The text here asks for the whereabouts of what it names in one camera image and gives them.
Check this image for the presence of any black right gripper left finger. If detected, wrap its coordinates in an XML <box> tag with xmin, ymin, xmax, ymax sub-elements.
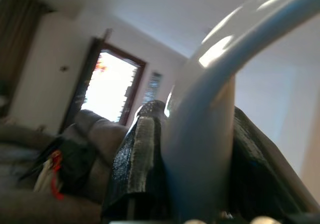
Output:
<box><xmin>100</xmin><ymin>99</ymin><xmax>172</xmax><ymax>224</ymax></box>

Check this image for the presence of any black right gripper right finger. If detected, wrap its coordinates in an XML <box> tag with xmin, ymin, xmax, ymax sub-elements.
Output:
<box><xmin>229</xmin><ymin>107</ymin><xmax>316</xmax><ymax>220</ymax></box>

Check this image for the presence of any long-handled beige dustpan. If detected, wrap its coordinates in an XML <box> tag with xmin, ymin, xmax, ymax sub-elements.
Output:
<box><xmin>162</xmin><ymin>0</ymin><xmax>320</xmax><ymax>224</ymax></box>

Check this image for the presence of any brown fabric sofa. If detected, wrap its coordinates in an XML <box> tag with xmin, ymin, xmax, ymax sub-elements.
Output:
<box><xmin>0</xmin><ymin>108</ymin><xmax>132</xmax><ymax>224</ymax></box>

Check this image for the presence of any brown curtain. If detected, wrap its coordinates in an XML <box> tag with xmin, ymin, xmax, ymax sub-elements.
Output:
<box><xmin>0</xmin><ymin>0</ymin><xmax>57</xmax><ymax>121</ymax></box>

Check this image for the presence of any black bag with red strap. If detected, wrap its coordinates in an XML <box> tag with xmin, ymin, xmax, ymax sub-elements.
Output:
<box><xmin>19</xmin><ymin>135</ymin><xmax>97</xmax><ymax>202</ymax></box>

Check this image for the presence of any dark wooden door frame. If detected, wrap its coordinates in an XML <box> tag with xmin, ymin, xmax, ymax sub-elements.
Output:
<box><xmin>59</xmin><ymin>28</ymin><xmax>148</xmax><ymax>135</ymax></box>

